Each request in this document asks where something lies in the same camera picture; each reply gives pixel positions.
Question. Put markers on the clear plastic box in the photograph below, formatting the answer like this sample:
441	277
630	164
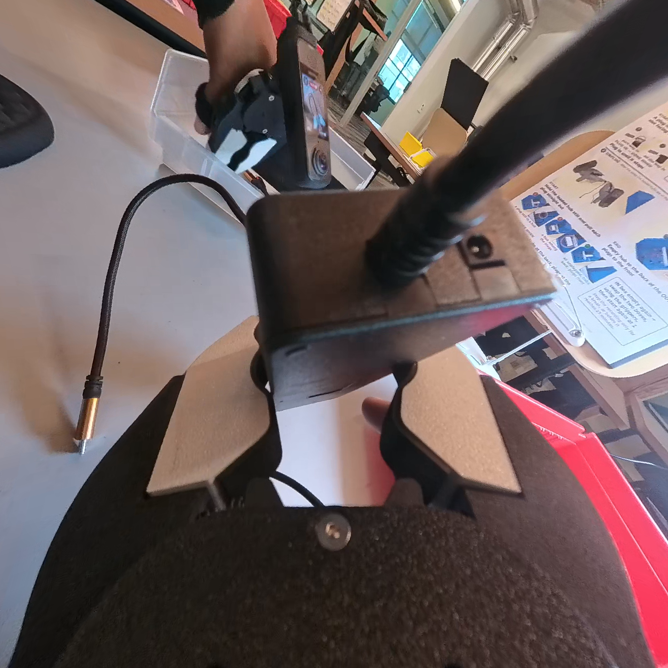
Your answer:
177	130

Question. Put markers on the printed instruction sheet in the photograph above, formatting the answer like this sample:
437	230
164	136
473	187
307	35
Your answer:
616	271

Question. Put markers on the cardboard box with black flap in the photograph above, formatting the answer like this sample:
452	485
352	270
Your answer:
459	104

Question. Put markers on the black mesh pad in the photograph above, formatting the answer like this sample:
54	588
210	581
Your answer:
21	120

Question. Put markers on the window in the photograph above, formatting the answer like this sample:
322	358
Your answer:
402	57

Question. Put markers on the black usb hub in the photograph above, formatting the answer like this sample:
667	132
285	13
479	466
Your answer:
323	261

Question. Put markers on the person's left forearm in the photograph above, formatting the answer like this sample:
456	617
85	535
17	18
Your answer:
219	10

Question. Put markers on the yellow bin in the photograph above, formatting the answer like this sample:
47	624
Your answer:
424	158
409	143

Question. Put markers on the person's left hand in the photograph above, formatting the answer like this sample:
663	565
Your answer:
235	52

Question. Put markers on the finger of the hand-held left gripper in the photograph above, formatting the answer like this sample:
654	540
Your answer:
229	143
255	154

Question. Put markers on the dark wooden table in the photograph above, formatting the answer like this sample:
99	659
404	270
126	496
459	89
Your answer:
383	141

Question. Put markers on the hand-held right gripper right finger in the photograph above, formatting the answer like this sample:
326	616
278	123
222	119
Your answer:
459	428

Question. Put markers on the person's right hand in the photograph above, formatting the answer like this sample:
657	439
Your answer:
373	412

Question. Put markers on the red plastic bin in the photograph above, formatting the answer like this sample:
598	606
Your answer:
616	496

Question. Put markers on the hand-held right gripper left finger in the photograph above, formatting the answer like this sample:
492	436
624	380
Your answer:
208	417

